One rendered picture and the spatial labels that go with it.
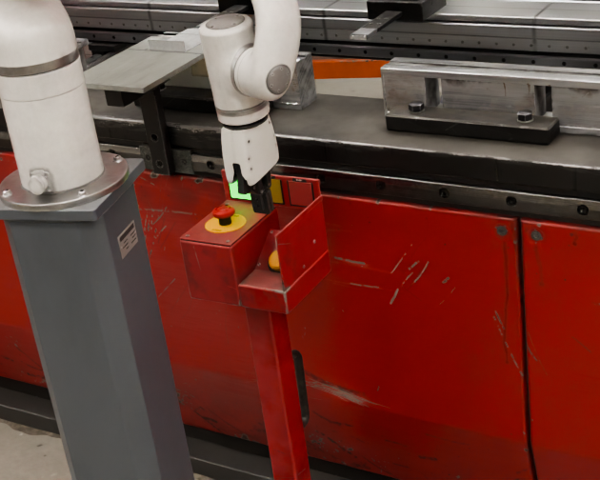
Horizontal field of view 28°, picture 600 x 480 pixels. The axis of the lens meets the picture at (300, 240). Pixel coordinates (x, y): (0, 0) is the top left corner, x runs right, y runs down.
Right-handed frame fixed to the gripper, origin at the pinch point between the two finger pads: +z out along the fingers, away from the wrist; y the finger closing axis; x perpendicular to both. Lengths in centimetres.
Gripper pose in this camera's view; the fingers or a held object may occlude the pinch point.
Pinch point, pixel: (262, 200)
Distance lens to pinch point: 197.9
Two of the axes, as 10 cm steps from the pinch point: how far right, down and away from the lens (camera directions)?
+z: 1.6, 8.5, 5.1
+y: -4.6, 5.2, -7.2
